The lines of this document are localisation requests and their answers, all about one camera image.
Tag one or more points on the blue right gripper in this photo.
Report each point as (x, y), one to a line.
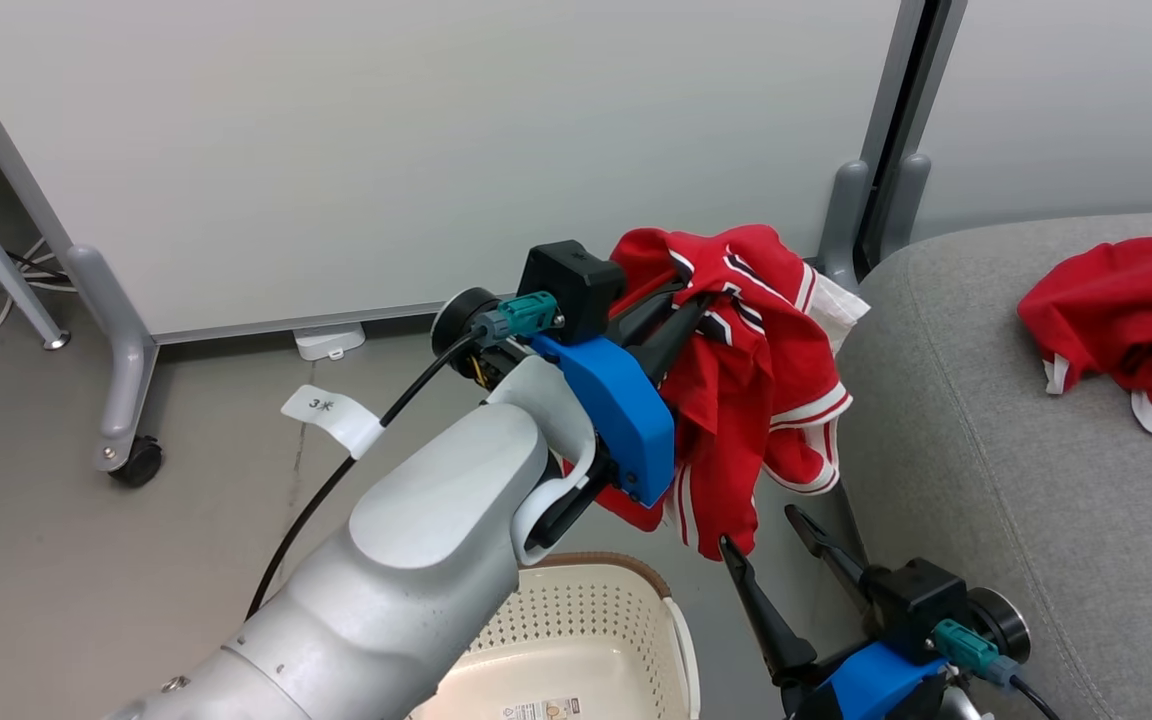
(876, 685)

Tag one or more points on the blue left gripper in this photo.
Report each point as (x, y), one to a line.
(626, 420)

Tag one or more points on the red jersey with striped trim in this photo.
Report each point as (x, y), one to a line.
(746, 400)

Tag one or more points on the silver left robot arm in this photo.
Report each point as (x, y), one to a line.
(406, 560)

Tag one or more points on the grey fabric sofa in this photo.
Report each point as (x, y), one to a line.
(986, 450)

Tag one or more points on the beige perforated laundry basket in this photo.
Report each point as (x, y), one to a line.
(586, 620)

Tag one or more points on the wide white partition panel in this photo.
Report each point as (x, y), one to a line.
(386, 150)

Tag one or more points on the red garment with white trim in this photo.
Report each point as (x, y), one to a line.
(1136, 310)

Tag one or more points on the grey partition foot with caster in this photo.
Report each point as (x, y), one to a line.
(121, 380)

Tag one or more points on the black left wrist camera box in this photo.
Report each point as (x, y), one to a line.
(571, 285)

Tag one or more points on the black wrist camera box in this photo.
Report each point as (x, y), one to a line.
(911, 600)
(571, 285)

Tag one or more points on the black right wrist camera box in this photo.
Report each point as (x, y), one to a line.
(911, 600)

